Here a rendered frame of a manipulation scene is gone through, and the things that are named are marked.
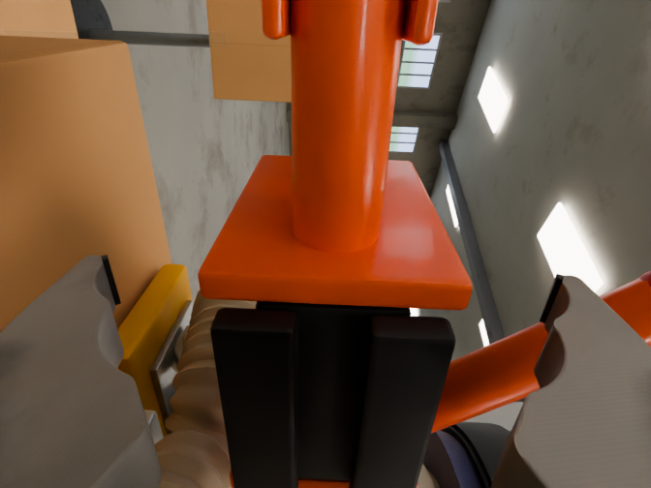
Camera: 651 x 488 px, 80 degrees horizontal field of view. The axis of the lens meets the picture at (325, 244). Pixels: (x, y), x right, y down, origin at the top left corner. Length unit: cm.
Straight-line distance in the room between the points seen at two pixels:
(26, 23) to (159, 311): 72
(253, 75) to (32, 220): 143
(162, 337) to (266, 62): 138
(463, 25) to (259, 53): 788
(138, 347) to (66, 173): 10
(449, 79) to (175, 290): 950
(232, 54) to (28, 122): 142
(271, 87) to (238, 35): 20
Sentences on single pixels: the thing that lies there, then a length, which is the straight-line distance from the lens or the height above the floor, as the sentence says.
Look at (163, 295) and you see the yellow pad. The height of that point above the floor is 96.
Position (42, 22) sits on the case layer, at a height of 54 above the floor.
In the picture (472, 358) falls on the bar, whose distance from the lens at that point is 17.
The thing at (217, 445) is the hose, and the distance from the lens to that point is 19.
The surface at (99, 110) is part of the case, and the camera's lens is 27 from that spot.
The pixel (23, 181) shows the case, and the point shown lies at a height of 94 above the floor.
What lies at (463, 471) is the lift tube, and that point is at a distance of 29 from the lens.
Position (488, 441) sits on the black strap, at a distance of 31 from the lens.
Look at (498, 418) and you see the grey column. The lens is 191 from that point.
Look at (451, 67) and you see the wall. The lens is 958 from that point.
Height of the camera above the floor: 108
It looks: level
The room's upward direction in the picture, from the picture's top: 93 degrees clockwise
